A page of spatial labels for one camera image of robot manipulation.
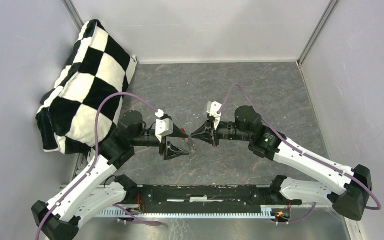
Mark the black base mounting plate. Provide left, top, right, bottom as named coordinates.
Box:
left=121, top=185, right=303, bottom=214

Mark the purple cable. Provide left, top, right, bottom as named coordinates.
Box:
left=34, top=92, right=165, bottom=240
left=217, top=83, right=382, bottom=225

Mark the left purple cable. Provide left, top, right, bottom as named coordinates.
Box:
left=34, top=92, right=165, bottom=240

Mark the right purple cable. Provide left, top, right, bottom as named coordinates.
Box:
left=217, top=83, right=382, bottom=225

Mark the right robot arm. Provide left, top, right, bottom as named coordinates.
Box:
left=191, top=102, right=373, bottom=221

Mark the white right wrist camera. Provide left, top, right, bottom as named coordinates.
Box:
left=206, top=101, right=223, bottom=130

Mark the black white checkered blanket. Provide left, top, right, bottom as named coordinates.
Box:
left=35, top=19, right=138, bottom=155

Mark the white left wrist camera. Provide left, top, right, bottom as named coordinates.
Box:
left=155, top=109, right=174, bottom=143

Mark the white toothed cable duct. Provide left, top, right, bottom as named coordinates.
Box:
left=95, top=206, right=275, bottom=220

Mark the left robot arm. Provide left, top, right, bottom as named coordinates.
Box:
left=31, top=110, right=189, bottom=240

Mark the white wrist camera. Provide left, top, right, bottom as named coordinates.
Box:
left=155, top=109, right=174, bottom=143
left=206, top=101, right=223, bottom=130

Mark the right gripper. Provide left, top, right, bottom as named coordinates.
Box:
left=191, top=116, right=252, bottom=148

